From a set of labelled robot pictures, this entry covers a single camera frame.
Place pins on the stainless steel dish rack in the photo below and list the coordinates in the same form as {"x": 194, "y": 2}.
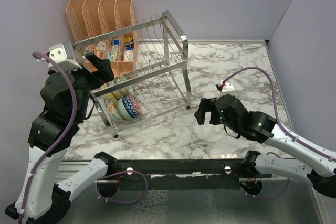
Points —
{"x": 159, "y": 78}

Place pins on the blue cap bottle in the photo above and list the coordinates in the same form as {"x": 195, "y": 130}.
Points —
{"x": 116, "y": 42}

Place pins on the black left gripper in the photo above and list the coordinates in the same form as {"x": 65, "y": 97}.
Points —
{"x": 105, "y": 71}

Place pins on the peach plastic file organizer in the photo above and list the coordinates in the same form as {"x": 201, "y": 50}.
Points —
{"x": 91, "y": 18}

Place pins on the white bowl green leaves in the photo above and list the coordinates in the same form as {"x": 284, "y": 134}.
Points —
{"x": 123, "y": 92}

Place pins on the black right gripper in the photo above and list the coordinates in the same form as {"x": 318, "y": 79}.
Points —
{"x": 206, "y": 105}

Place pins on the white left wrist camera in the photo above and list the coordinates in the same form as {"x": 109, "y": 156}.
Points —
{"x": 65, "y": 56}

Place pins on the white bowl orange flower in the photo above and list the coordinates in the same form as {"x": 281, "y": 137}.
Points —
{"x": 114, "y": 114}

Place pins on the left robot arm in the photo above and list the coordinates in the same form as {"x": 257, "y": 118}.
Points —
{"x": 66, "y": 94}

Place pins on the black aluminium mounting rail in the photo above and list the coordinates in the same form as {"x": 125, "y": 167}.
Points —
{"x": 169, "y": 174}

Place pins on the teal spiral bowl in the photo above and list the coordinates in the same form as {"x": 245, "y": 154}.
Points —
{"x": 122, "y": 110}

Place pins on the red geometric pattern bowl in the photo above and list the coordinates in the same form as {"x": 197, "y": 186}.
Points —
{"x": 132, "y": 107}

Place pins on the yellow black bottle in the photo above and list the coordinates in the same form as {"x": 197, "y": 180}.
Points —
{"x": 128, "y": 40}

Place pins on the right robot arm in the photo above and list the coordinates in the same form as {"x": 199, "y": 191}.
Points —
{"x": 308, "y": 163}

